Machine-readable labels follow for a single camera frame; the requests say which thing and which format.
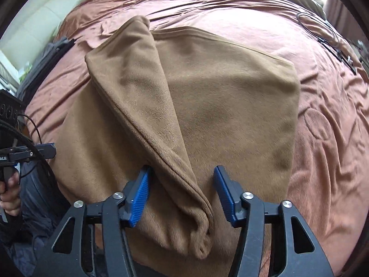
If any person's left hand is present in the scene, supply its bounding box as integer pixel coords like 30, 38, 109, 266
0, 176, 22, 217

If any cream padded headboard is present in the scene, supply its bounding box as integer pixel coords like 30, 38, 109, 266
0, 0, 124, 72

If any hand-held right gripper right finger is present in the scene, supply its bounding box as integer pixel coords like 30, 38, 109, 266
213, 166, 335, 277

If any pink curtain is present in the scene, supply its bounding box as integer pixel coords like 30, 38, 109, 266
323, 0, 355, 41

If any green packet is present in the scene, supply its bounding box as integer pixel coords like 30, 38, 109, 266
20, 63, 32, 82

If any person's left leg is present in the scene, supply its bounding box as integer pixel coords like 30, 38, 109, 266
17, 164, 70, 254

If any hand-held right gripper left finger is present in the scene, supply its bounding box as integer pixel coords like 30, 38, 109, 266
35, 165, 152, 277

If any rust brown bed blanket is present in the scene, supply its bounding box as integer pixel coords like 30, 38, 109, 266
24, 0, 369, 274

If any brown printed t-shirt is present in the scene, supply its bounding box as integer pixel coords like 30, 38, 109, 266
53, 16, 300, 277

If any grey folded clothes stack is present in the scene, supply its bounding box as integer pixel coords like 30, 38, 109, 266
17, 36, 77, 104

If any black cable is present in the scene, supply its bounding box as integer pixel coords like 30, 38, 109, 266
297, 12, 359, 75

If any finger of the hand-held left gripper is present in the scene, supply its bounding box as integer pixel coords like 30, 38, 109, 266
33, 143, 57, 160

